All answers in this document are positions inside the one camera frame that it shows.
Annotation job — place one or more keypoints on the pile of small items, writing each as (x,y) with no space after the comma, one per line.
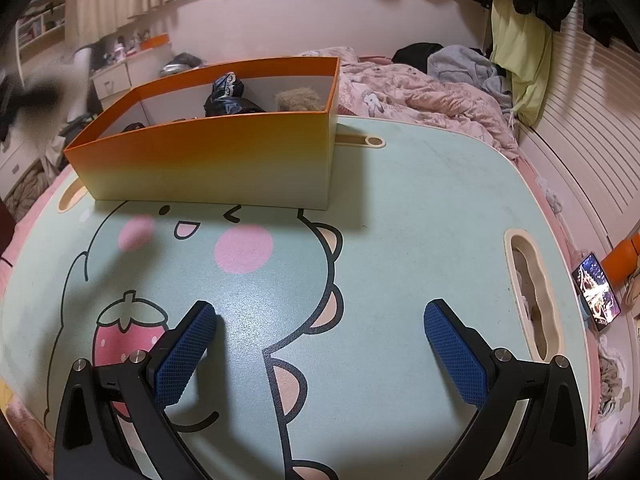
(182,62)

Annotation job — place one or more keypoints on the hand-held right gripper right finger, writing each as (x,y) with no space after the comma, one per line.
(457,355)

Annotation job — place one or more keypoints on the pink floral quilt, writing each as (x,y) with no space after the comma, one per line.
(425,100)

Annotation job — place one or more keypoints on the white dresser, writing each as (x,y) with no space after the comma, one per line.
(15,160)

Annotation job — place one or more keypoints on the white paper roll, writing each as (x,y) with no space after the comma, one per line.
(82,90)

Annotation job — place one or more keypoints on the black clothing on bed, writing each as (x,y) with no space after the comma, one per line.
(415,55)

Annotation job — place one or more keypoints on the beige crumpled cloth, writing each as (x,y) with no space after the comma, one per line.
(615,380)

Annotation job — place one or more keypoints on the small orange box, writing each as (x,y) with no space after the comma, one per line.
(155,41)

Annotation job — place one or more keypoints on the orange cardboard box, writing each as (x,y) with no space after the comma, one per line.
(200,160)

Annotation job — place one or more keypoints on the grey hoodie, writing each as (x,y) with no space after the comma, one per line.
(465,65)

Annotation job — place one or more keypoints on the smartphone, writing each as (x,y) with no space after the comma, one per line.
(595,290)

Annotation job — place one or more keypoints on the yellow-green hanging cloth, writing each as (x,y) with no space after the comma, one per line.
(520,50)

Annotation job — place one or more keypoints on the brown fur pompom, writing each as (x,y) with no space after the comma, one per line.
(300,99)

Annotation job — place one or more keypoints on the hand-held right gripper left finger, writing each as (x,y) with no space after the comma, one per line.
(185,355)

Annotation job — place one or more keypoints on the white drawer cabinet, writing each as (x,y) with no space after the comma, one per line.
(112,80)

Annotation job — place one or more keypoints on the orange bottle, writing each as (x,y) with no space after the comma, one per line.
(622,260)

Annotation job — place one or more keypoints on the black hanging garment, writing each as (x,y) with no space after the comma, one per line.
(607,0)

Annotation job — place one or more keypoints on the white wall shelf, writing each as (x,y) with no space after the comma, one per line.
(42,27)

